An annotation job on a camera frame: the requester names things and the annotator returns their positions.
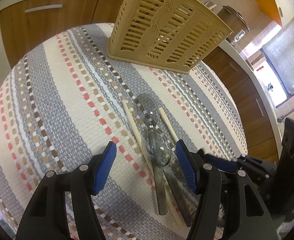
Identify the wooden base cabinets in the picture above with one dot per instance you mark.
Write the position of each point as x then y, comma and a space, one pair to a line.
26, 24

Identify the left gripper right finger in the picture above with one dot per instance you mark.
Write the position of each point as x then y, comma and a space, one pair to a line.
246, 215

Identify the brown rice cooker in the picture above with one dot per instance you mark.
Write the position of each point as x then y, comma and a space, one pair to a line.
236, 23

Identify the kitchen faucet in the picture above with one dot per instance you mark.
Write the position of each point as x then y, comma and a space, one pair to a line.
285, 109

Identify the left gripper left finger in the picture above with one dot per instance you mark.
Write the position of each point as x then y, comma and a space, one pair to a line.
45, 216

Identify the striped woven table mat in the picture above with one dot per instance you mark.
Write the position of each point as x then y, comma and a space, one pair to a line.
64, 101

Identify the window roller blind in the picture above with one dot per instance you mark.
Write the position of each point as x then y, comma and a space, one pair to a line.
280, 52

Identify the beige plastic utensil basket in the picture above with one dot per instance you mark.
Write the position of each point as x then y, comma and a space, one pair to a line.
172, 35

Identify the orange white wall cabinet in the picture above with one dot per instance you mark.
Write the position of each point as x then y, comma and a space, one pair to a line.
270, 8

